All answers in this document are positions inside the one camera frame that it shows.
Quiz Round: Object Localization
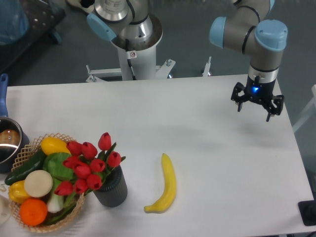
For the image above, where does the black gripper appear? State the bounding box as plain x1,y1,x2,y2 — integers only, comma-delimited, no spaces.
231,77,284,122

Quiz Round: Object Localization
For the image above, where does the red tulip bouquet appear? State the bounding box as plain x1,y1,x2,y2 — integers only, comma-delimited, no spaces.
54,132,126,197

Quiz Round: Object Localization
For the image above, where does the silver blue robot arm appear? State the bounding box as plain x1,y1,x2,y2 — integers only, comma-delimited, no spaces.
87,0,288,117

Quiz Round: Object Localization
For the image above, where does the dark grey ribbed vase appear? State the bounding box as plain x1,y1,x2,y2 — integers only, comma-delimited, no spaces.
94,165,128,207

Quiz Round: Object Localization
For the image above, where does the black device at edge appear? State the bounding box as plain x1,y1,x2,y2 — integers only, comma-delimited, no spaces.
298,200,316,226

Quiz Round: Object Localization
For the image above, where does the yellow banana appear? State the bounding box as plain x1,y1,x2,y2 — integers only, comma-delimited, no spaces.
144,153,177,214

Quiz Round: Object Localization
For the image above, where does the yellow squash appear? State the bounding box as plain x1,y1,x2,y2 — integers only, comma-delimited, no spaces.
40,137,70,156

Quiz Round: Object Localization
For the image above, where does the green bok choy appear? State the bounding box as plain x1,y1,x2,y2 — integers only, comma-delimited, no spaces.
43,152,73,213

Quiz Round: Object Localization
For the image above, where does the woven wicker basket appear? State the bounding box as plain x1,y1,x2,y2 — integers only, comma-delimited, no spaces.
9,133,85,233

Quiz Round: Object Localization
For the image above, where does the green bean pod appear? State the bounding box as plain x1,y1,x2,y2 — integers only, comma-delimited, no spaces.
44,196,84,228

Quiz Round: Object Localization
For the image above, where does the black wheeled cart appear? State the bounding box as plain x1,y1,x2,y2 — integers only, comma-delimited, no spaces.
0,0,65,73

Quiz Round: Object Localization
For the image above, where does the dark green cucumber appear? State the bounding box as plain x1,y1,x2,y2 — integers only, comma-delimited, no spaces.
4,149,46,186

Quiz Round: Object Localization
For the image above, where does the beige round mushroom cap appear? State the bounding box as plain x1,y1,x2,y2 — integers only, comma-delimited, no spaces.
24,170,53,198

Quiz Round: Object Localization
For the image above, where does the orange fruit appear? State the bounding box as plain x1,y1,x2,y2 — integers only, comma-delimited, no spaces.
19,198,48,226

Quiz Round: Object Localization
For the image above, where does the blue water jug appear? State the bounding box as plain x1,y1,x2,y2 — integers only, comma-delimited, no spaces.
0,0,29,45

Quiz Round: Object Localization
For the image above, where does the yellow bell pepper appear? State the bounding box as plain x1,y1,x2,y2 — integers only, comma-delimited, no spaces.
8,180,31,204

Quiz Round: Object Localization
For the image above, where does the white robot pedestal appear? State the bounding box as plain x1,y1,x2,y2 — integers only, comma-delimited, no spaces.
85,13,213,83

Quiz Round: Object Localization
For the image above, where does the blue handled saucepan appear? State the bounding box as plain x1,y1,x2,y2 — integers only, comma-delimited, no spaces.
0,74,29,173

